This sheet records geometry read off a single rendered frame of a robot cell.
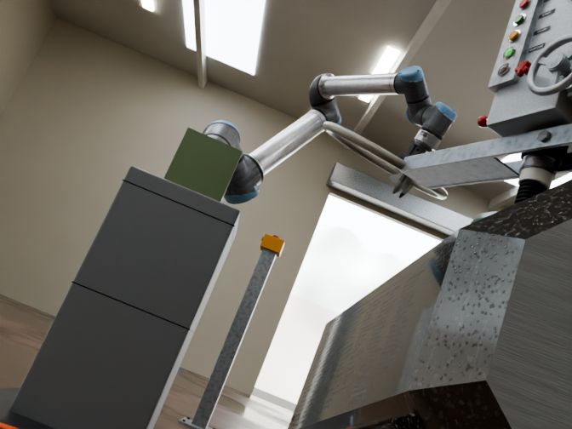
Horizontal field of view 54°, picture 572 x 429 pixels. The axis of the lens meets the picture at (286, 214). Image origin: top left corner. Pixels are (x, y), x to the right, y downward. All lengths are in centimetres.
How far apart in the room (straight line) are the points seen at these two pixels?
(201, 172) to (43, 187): 661
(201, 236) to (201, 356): 612
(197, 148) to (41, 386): 94
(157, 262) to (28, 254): 661
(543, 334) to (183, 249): 135
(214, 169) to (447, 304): 143
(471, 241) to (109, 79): 839
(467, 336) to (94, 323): 136
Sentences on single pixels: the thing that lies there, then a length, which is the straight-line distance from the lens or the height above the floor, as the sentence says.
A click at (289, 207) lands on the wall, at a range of 826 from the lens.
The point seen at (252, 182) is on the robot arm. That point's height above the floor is 107.
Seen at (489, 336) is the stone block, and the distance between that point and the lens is 71.
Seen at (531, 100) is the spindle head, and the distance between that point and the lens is 142.
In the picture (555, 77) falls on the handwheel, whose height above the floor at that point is 117.
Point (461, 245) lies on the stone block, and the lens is 79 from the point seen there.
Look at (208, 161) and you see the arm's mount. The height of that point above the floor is 100.
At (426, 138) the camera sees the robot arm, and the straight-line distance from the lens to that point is 216.
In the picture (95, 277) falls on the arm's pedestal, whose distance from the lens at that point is 189.
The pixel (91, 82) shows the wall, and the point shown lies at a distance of 901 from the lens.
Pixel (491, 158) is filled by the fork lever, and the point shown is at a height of 108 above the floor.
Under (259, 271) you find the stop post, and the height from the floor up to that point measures 87.
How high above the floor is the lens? 40
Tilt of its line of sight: 15 degrees up
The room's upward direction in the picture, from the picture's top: 22 degrees clockwise
